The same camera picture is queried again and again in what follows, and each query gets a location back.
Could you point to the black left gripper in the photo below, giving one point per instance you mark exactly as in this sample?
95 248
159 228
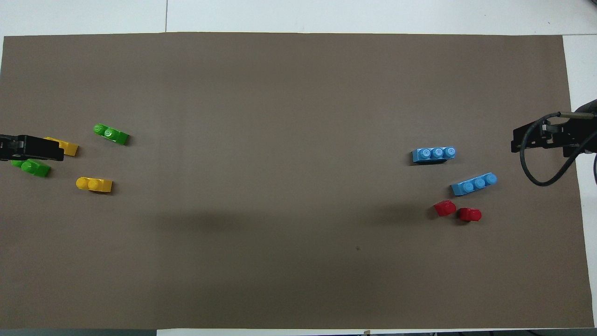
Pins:
9 147

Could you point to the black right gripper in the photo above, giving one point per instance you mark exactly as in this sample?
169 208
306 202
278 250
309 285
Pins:
557 133

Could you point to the green two-stud toy brick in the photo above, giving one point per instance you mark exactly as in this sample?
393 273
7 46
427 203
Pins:
112 134
35 168

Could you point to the blue three-stud toy brick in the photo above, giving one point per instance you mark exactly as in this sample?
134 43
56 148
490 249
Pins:
473 184
433 154

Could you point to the yellow two-stud toy brick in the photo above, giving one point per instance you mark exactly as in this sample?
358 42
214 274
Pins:
94 185
70 148

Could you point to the red one-stud toy brick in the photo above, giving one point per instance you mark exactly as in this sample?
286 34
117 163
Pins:
470 214
445 208

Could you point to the brown table mat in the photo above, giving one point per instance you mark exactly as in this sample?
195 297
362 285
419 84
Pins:
280 224

